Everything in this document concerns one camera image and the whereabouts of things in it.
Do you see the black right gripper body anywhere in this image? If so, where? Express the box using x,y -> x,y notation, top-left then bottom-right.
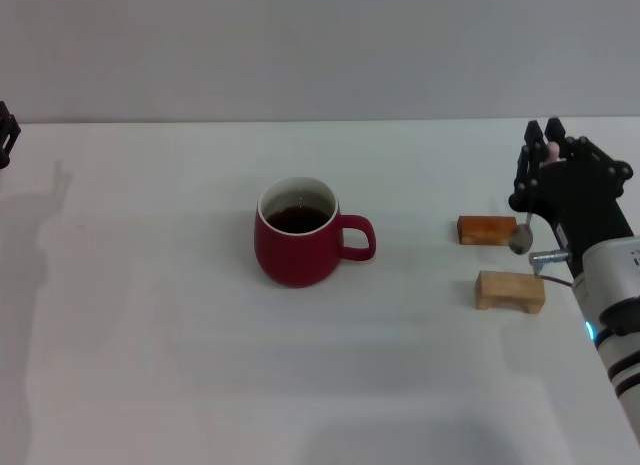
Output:
508,158 -> 635,281

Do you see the pink handled metal spoon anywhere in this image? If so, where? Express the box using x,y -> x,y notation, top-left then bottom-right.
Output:
509,142 -> 561,256

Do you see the red ceramic coffee cup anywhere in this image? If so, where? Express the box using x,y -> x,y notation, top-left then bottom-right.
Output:
253,176 -> 377,289

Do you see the dark brown wooden block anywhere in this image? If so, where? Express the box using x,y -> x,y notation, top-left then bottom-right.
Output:
457,215 -> 517,247

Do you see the light wooden arch block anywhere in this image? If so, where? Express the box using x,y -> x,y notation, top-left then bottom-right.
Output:
473,269 -> 546,315

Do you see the right gripper connector cable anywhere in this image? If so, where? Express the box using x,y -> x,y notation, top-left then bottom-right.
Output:
528,250 -> 574,288

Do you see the grey right wrist camera housing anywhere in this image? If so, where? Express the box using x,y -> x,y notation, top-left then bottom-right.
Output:
574,237 -> 640,336

